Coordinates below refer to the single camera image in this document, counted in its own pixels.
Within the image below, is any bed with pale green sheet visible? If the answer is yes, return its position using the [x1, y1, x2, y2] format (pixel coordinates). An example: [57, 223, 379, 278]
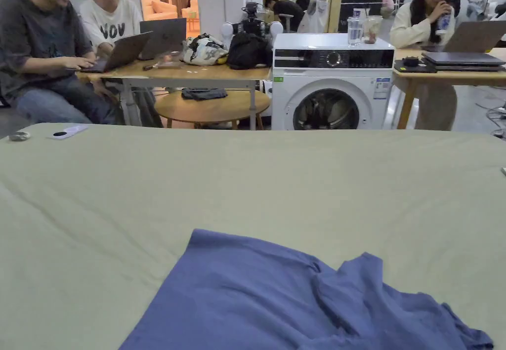
[0, 122, 506, 350]

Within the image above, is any round wooden low table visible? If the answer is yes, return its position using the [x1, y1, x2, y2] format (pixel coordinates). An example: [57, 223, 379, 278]
[154, 87, 271, 130]

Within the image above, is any white washing machine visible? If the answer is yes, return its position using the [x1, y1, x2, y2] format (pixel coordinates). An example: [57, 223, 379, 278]
[272, 15, 396, 131]

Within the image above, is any wooden desk with laptops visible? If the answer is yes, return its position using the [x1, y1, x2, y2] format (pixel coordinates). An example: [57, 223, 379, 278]
[75, 17, 273, 131]

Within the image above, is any white and black robot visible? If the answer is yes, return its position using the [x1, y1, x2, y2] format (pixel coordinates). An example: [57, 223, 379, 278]
[220, 0, 284, 46]

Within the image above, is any blue shirt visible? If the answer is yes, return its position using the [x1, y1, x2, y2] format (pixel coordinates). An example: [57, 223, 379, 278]
[118, 229, 495, 350]

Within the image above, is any white phone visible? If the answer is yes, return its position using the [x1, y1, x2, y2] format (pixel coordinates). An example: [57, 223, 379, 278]
[46, 124, 89, 141]

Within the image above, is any wooden table with laptops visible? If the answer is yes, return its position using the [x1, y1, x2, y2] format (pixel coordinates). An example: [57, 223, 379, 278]
[392, 20, 506, 131]

